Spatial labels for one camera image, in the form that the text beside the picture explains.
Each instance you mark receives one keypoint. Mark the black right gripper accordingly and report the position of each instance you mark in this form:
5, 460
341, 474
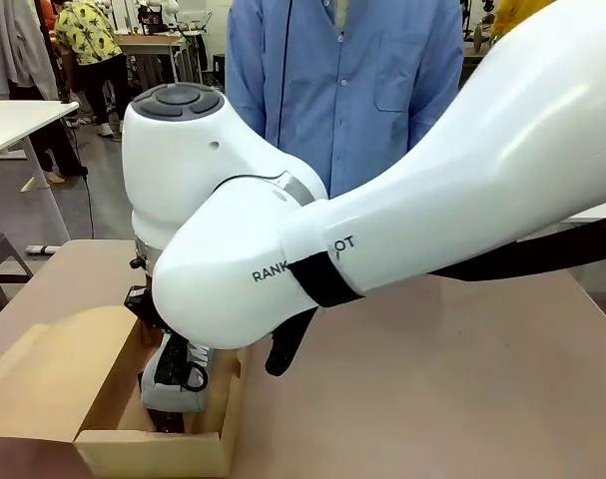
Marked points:
140, 302

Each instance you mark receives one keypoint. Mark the grey pencil case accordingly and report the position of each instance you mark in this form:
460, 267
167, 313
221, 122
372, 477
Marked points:
170, 386

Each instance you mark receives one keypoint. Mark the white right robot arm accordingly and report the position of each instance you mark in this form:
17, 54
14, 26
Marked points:
432, 174

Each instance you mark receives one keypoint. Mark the large open cardboard box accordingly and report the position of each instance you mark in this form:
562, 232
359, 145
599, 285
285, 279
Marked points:
48, 379

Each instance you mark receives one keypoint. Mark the person in black trousers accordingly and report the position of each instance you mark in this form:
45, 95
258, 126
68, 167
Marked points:
53, 149

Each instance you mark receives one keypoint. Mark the white floor power strip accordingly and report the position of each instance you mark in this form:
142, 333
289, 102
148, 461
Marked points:
83, 120

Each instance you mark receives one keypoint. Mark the white table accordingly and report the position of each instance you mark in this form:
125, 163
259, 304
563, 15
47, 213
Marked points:
13, 122

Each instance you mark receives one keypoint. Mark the wooden top workbench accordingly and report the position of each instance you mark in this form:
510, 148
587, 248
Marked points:
153, 42

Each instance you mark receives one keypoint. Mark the black tripod pole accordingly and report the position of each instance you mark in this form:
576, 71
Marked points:
55, 55

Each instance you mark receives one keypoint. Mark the person in yellow floral shirt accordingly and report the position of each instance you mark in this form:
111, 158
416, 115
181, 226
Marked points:
90, 45

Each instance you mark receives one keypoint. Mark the person in blue coat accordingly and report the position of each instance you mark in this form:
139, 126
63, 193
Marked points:
342, 90

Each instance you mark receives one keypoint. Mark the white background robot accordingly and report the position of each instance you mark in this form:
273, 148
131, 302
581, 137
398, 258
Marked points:
158, 7

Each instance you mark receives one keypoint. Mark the person in yellow hoodie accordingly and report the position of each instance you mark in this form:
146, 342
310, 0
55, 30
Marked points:
512, 15

